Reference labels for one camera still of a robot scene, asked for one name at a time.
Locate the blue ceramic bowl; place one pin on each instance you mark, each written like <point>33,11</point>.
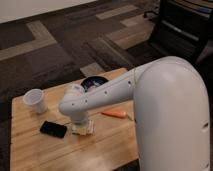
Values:
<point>93,82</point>

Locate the black office chair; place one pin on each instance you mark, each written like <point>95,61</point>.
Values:
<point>182,28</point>

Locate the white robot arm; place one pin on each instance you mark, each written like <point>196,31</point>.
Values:
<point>171,112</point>

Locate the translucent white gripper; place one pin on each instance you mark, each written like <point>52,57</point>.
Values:
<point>80,120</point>

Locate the white plastic cup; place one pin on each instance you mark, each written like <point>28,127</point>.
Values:
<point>34,99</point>

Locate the black smartphone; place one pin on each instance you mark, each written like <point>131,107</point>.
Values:
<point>53,129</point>

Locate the orange carrot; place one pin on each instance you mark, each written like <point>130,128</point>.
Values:
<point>116,113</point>

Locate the white sponge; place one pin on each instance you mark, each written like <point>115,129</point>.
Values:
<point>83,129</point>

